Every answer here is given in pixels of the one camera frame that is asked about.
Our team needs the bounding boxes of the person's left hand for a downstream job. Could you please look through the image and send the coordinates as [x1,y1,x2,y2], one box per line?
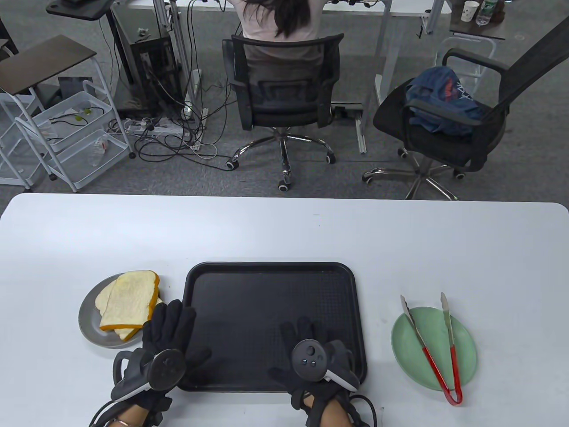
[129,299,212,416]

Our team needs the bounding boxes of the person's right hand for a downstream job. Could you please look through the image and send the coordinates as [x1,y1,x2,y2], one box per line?
[269,317,356,412]

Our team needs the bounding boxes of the toast slice yellow crust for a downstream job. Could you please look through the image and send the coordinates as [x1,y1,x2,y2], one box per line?
[94,282,166,342]
[99,270,160,332]

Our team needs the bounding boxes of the black food tray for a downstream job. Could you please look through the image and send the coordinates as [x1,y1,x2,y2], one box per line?
[178,262,368,393]

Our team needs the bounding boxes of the grey metal plate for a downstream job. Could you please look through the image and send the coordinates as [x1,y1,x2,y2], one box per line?
[78,273,166,349]

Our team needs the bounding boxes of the red handled kitchen tongs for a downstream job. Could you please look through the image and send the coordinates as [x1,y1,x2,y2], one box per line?
[400,291,464,405]

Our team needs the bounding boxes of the person's right forearm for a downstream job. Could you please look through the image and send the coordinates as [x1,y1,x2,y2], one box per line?
[307,396,352,427]

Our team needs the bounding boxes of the person's left forearm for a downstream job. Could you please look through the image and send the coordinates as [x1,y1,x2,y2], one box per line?
[107,403,149,427]

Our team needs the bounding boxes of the grey right hand controller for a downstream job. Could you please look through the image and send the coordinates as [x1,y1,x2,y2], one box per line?
[291,339,361,393]

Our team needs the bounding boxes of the grey hand controller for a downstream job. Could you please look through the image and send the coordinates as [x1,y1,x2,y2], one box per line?
[291,339,361,393]
[111,348,186,403]

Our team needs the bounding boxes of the grey left hand controller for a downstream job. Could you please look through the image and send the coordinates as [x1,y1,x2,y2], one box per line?
[111,348,186,403]

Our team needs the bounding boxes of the green plate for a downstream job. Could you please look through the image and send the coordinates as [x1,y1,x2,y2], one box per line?
[391,306,478,392]

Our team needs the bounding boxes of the crumpled plastic bottle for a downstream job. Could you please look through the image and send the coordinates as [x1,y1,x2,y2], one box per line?
[91,137,108,167]

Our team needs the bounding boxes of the white power strip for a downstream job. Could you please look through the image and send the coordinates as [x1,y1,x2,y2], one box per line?
[124,119,187,134]

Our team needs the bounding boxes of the black mesh office chair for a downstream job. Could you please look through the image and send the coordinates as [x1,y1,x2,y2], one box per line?
[222,33,345,192]

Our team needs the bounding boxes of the black armrest office chair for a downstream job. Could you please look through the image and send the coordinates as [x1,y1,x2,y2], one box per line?
[362,16,569,201]

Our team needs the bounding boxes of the white rolling cart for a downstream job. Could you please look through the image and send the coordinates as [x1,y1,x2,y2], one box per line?
[0,58,136,193]

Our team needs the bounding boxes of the black flat panel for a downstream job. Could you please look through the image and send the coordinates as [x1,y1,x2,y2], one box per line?
[58,77,95,102]

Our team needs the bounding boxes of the black computer tower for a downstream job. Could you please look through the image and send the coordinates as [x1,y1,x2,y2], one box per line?
[127,33,185,112]

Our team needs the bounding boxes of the blue bag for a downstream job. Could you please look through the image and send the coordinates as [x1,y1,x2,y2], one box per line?
[405,67,487,136]

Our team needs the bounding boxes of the brown side table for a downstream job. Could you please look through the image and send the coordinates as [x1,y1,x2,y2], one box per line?
[0,35,97,96]

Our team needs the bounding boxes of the black stand top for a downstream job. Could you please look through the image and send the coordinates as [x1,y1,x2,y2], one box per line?
[46,0,117,21]

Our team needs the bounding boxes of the white office desk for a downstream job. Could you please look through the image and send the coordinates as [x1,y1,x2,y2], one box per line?
[113,0,452,154]

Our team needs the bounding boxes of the dark side table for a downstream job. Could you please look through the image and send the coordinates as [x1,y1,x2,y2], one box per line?
[449,0,507,40]

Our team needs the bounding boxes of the clear plastic water bottle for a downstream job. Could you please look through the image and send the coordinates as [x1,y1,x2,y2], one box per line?
[476,0,497,26]

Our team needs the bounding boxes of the tangle of black cables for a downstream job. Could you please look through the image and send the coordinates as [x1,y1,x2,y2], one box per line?
[104,67,236,172]

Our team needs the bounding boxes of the green tipped cable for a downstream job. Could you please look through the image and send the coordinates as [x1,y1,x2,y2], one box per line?
[49,106,105,127]

